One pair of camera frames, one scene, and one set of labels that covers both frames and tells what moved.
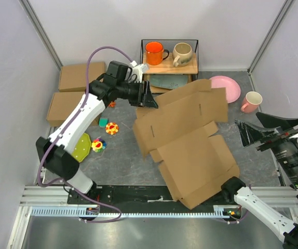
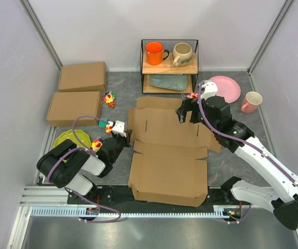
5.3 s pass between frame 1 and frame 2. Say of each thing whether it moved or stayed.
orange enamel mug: stayed
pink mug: stayed
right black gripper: moved
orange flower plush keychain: stayed
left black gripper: moved
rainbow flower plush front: stayed
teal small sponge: stayed
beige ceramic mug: stayed
